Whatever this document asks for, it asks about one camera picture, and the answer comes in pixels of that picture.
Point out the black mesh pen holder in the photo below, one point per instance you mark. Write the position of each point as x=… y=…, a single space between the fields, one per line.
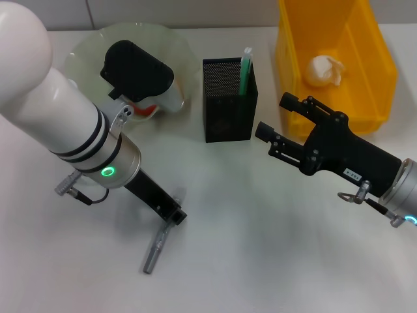
x=228 y=120

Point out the white paper ball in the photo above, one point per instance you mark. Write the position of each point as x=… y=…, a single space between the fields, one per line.
x=321 y=71

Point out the green utility knife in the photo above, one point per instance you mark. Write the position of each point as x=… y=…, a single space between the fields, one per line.
x=244 y=75

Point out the grey pen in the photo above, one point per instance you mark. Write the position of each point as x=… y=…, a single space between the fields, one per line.
x=151 y=257

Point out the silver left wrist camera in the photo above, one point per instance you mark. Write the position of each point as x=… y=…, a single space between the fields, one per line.
x=137 y=71

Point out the red-orange toy orange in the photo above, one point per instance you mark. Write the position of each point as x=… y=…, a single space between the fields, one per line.
x=145 y=111

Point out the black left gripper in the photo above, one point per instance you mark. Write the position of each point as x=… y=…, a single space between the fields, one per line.
x=150 y=192

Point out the wavy green glass fruit plate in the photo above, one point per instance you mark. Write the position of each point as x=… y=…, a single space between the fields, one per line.
x=176 y=52

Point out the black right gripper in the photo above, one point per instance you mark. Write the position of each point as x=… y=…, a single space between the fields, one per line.
x=348 y=156

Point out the yellow plastic bin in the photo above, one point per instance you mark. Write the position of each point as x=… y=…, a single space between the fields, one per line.
x=365 y=98

